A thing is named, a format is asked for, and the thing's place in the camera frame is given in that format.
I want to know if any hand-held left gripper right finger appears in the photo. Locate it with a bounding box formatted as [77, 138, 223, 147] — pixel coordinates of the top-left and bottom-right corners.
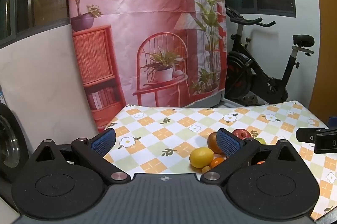
[201, 128, 307, 185]

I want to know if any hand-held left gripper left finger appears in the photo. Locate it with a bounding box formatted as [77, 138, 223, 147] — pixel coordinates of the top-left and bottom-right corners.
[26, 128, 131, 184]

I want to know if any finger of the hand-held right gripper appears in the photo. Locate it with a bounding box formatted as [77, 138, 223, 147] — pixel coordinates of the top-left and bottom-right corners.
[296, 127, 337, 145]

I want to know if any large orange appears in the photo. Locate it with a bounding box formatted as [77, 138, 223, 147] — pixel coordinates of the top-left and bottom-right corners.
[210, 157, 225, 169]

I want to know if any yellow lemon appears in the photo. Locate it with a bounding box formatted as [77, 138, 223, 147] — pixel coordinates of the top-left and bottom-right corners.
[189, 147, 214, 168]

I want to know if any bright red apple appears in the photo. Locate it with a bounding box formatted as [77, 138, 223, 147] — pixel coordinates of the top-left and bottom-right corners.
[232, 129, 252, 140]

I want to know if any brownish red apple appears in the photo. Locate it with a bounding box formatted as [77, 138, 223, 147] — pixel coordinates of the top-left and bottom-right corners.
[207, 132, 227, 154]

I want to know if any checked floral tablecloth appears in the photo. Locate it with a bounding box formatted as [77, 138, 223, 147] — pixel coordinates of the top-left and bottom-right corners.
[104, 100, 337, 220]

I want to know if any black exercise bike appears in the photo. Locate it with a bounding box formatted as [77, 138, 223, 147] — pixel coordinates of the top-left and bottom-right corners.
[225, 7, 315, 105]

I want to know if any orange-brown door panel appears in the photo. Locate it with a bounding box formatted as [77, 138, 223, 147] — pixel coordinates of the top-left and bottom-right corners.
[308, 0, 337, 119]

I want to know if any printed red backdrop cloth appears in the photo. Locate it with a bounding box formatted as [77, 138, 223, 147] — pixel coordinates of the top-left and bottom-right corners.
[67, 0, 228, 134]

